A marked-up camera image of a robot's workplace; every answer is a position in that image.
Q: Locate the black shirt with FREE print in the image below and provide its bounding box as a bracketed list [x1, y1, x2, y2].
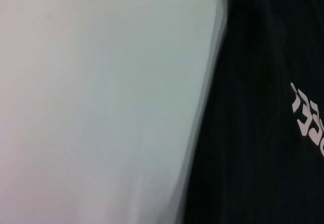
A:
[174, 0, 324, 224]

